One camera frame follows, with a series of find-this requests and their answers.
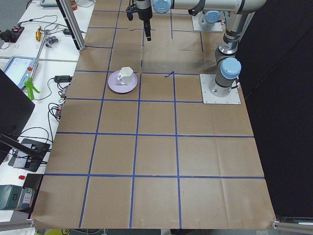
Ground brown cardboard table cover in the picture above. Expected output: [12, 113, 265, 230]
[32, 0, 275, 229]

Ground aluminium frame post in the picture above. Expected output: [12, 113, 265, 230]
[56, 0, 86, 51]

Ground lavender round plate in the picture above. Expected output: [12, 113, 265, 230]
[108, 70, 137, 94]

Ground green-handled reacher grabber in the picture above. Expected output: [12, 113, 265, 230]
[24, 30, 48, 100]

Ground black monitor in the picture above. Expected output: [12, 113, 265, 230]
[0, 71, 35, 162]

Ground blue teach pendant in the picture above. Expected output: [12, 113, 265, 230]
[4, 56, 35, 90]

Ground black monitor stand base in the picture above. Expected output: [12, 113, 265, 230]
[8, 139, 50, 172]

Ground black power strip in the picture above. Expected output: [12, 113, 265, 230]
[0, 24, 24, 43]

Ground yellow tool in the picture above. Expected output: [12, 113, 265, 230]
[35, 28, 42, 42]

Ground square metal base plate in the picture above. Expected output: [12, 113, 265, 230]
[200, 74, 241, 105]

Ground black power adapter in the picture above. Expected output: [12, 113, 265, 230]
[53, 75, 72, 83]

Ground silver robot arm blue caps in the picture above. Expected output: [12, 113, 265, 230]
[126, 0, 266, 97]

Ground white faceted mug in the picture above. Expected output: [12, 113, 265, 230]
[117, 67, 134, 85]

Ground green box device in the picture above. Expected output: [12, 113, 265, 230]
[0, 185, 36, 211]

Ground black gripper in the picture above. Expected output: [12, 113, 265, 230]
[136, 6, 152, 41]

